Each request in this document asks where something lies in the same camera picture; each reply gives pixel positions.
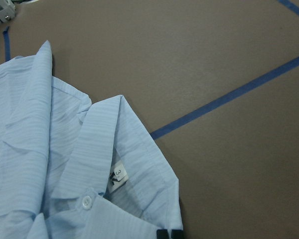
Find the light blue button-up shirt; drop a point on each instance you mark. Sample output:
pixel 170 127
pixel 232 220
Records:
pixel 71 169

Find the grey aluminium frame post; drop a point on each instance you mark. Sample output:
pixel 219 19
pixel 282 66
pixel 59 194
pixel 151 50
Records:
pixel 7 11

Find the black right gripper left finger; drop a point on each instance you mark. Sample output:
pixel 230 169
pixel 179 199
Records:
pixel 162 234

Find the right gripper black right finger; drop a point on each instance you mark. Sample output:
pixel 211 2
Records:
pixel 177 234

